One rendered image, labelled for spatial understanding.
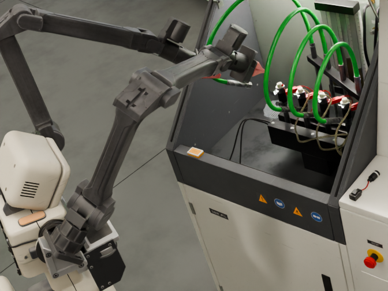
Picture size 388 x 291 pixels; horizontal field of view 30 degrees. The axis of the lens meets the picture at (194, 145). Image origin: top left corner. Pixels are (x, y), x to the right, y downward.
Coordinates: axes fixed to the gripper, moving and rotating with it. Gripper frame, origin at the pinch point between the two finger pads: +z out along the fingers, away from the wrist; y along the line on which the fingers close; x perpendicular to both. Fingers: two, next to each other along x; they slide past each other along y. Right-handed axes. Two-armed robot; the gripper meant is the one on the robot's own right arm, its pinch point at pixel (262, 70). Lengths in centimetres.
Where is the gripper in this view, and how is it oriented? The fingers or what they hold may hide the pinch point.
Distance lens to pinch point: 225.3
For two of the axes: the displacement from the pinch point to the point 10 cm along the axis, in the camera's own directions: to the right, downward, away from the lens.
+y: 3.8, -9.0, -2.1
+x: -5.5, -4.0, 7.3
